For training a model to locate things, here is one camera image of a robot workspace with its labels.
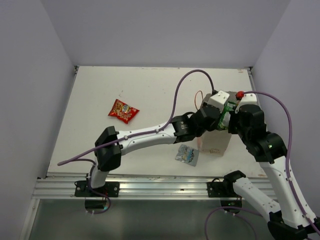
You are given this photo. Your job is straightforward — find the green snack bag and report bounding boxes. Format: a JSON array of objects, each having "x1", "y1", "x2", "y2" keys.
[{"x1": 217, "y1": 101, "x2": 238, "y2": 131}]

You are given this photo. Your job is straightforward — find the beige paper bag orange handles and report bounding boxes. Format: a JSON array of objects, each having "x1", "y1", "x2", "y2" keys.
[{"x1": 194, "y1": 89, "x2": 238, "y2": 157}]

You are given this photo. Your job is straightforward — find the small red snack packet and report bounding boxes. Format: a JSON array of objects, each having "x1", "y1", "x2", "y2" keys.
[{"x1": 108, "y1": 99, "x2": 140, "y2": 124}]

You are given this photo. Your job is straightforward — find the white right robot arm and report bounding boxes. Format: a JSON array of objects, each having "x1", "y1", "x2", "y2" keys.
[{"x1": 222, "y1": 104, "x2": 320, "y2": 240}]

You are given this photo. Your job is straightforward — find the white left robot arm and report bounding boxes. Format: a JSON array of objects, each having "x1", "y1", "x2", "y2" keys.
[{"x1": 86, "y1": 103, "x2": 224, "y2": 197}]

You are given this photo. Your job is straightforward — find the small silver snack packet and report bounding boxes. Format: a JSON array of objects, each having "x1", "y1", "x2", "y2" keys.
[{"x1": 175, "y1": 144, "x2": 200, "y2": 167}]

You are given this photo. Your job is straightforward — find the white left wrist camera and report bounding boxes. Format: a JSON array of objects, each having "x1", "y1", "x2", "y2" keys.
[{"x1": 207, "y1": 90, "x2": 230, "y2": 111}]

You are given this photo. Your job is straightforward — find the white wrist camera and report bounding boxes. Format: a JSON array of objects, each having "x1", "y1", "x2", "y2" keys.
[
  {"x1": 207, "y1": 90, "x2": 230, "y2": 111},
  {"x1": 235, "y1": 91, "x2": 258, "y2": 108}
]

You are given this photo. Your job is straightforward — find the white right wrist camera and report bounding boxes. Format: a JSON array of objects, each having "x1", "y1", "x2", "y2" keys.
[{"x1": 235, "y1": 91, "x2": 258, "y2": 108}]

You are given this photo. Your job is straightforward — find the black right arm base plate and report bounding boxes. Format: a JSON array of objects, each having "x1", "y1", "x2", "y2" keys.
[{"x1": 206, "y1": 178, "x2": 238, "y2": 198}]

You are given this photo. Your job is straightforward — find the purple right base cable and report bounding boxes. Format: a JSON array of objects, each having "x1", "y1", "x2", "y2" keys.
[{"x1": 204, "y1": 206, "x2": 262, "y2": 240}]

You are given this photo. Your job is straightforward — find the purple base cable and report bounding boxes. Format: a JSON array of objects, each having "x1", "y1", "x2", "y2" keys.
[
  {"x1": 84, "y1": 158, "x2": 112, "y2": 215},
  {"x1": 204, "y1": 206, "x2": 262, "y2": 240}
]

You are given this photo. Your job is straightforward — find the aluminium mounting rail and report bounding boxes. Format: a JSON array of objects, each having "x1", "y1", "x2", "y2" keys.
[{"x1": 32, "y1": 175, "x2": 275, "y2": 201}]

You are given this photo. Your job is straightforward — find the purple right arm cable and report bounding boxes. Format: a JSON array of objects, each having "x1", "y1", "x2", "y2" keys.
[{"x1": 243, "y1": 91, "x2": 320, "y2": 240}]

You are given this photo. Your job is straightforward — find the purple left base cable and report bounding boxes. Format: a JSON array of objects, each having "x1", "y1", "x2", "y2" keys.
[{"x1": 84, "y1": 158, "x2": 112, "y2": 215}]

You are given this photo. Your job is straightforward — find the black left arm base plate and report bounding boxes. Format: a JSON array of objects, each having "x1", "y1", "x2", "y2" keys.
[{"x1": 74, "y1": 180, "x2": 120, "y2": 198}]

